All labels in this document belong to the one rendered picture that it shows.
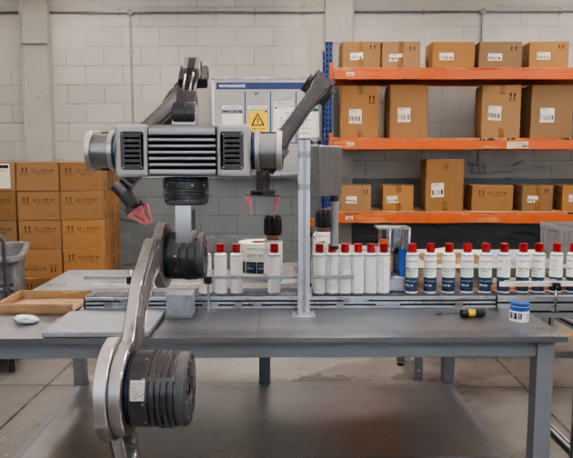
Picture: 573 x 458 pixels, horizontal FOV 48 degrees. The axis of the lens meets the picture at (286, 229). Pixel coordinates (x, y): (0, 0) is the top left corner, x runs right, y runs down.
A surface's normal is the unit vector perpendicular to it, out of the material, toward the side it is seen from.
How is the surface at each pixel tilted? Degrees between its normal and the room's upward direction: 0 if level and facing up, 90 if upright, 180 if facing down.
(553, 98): 89
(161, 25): 90
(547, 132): 91
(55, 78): 90
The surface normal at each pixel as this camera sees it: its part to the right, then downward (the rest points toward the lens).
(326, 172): 0.83, 0.06
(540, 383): 0.01, 0.11
